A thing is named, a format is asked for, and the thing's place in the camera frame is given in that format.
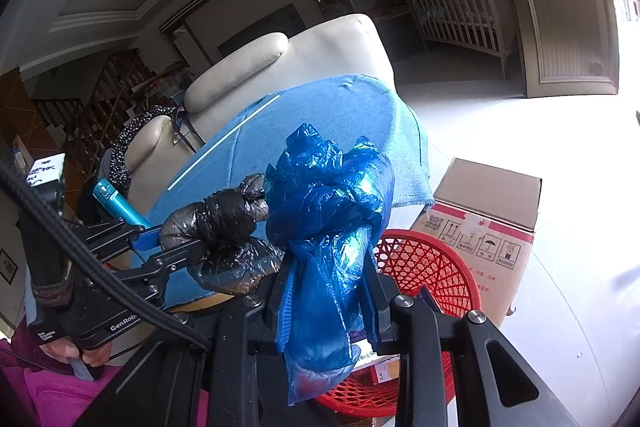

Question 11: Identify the thin white stick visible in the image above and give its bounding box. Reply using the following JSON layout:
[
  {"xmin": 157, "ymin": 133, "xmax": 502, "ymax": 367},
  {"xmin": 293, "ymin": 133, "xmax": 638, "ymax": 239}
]
[{"xmin": 166, "ymin": 93, "xmax": 282, "ymax": 192}]

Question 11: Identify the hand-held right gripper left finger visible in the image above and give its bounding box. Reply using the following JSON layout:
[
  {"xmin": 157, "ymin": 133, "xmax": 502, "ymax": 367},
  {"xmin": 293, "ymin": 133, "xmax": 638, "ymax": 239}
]
[{"xmin": 80, "ymin": 257, "xmax": 298, "ymax": 427}]

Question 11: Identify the black plastic bag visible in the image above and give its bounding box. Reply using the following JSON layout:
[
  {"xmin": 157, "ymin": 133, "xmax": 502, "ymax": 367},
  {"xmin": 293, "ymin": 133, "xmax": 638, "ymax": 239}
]
[{"xmin": 159, "ymin": 173, "xmax": 286, "ymax": 294}]

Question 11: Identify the white baby crib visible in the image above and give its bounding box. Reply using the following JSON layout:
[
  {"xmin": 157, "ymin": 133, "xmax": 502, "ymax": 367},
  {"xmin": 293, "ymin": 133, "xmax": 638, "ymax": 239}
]
[{"xmin": 382, "ymin": 0, "xmax": 521, "ymax": 65}]

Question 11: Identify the pile of household clutter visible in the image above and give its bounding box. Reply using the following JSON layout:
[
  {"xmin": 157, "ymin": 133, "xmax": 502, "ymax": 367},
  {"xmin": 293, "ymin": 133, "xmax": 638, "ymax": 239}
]
[{"xmin": 135, "ymin": 62, "xmax": 196, "ymax": 108}]

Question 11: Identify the person's pink clothing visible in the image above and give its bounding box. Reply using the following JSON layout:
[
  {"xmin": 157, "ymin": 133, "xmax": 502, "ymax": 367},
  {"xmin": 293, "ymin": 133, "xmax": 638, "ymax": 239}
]
[{"xmin": 0, "ymin": 337, "xmax": 211, "ymax": 427}]

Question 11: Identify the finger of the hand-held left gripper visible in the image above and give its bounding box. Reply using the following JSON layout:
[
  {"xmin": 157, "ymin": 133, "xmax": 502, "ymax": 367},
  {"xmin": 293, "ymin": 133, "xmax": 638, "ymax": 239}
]
[
  {"xmin": 107, "ymin": 241, "xmax": 212, "ymax": 304},
  {"xmin": 80, "ymin": 219, "xmax": 165, "ymax": 258}
]

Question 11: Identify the blue tablecloth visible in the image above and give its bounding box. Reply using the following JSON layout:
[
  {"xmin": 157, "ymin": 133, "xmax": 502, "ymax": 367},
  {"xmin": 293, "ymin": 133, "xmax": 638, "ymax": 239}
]
[{"xmin": 127, "ymin": 73, "xmax": 435, "ymax": 308}]

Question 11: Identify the red mesh basket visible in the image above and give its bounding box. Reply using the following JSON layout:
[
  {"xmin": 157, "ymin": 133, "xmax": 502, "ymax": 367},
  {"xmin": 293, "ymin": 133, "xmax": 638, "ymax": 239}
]
[{"xmin": 315, "ymin": 229, "xmax": 483, "ymax": 418}]

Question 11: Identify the black bag strap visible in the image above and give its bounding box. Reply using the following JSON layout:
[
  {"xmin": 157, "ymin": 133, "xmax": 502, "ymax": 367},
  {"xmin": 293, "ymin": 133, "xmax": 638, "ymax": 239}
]
[{"xmin": 172, "ymin": 107, "xmax": 203, "ymax": 152}]

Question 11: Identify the framed wall picture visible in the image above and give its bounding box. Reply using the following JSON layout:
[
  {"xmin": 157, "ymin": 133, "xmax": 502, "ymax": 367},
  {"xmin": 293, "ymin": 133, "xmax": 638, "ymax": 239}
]
[{"xmin": 0, "ymin": 249, "xmax": 21, "ymax": 285}]

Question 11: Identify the black television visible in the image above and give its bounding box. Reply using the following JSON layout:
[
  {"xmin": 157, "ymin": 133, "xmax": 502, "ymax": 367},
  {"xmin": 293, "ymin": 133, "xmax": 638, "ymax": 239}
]
[{"xmin": 217, "ymin": 4, "xmax": 308, "ymax": 55}]

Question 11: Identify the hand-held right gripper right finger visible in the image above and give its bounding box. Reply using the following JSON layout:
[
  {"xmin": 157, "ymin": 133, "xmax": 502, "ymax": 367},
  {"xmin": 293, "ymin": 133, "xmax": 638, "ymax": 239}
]
[{"xmin": 362, "ymin": 252, "xmax": 581, "ymax": 427}]

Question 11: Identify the wooden staircase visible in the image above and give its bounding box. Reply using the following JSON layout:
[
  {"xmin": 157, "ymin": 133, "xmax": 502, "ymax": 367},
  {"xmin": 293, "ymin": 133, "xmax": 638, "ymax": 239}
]
[{"xmin": 32, "ymin": 49, "xmax": 156, "ymax": 158}]

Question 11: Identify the small orange white box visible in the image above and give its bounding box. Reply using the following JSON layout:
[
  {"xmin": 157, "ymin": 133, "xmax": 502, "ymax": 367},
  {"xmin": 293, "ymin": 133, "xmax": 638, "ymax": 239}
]
[{"xmin": 357, "ymin": 349, "xmax": 403, "ymax": 383}]

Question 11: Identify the brown door with glass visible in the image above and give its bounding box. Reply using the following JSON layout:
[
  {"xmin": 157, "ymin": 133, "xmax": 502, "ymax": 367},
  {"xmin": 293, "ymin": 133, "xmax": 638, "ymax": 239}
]
[{"xmin": 472, "ymin": 0, "xmax": 621, "ymax": 100}]

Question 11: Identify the person's left hand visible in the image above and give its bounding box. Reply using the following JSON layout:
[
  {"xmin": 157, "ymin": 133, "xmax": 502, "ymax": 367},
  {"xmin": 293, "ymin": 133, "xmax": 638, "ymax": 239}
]
[{"xmin": 39, "ymin": 339, "xmax": 113, "ymax": 376}]

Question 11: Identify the cardboard box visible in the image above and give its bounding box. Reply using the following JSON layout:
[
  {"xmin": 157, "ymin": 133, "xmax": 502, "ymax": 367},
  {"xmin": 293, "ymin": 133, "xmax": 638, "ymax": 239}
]
[{"xmin": 410, "ymin": 157, "xmax": 543, "ymax": 328}]

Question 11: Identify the black cable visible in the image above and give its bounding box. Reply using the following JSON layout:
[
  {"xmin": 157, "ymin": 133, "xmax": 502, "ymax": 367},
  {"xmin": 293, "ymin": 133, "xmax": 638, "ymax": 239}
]
[{"xmin": 0, "ymin": 159, "xmax": 213, "ymax": 353}]

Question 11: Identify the blue plastic bag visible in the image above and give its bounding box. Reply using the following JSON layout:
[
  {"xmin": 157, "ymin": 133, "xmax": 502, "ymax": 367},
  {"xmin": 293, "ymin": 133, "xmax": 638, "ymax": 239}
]
[{"xmin": 264, "ymin": 123, "xmax": 397, "ymax": 407}]

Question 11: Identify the cream leather sofa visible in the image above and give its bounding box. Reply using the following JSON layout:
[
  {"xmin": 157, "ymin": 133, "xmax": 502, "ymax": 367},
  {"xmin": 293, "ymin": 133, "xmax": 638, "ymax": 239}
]
[{"xmin": 122, "ymin": 13, "xmax": 398, "ymax": 208}]

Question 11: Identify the teal thermos bottle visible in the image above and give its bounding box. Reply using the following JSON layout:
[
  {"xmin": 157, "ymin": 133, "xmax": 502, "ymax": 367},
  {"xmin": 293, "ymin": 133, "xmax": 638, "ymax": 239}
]
[{"xmin": 92, "ymin": 179, "xmax": 151, "ymax": 230}]

